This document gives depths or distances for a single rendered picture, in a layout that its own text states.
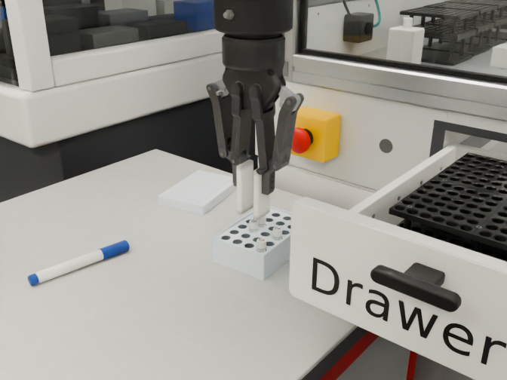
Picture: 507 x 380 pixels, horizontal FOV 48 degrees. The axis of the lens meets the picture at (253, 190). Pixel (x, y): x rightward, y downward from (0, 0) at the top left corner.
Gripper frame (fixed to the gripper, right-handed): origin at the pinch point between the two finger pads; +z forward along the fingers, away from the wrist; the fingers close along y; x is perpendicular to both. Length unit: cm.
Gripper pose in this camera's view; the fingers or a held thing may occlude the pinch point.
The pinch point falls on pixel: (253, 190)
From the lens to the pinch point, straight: 75.3
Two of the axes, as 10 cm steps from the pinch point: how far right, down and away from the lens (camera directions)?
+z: 0.0, 9.1, 4.1
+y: -8.2, -2.3, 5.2
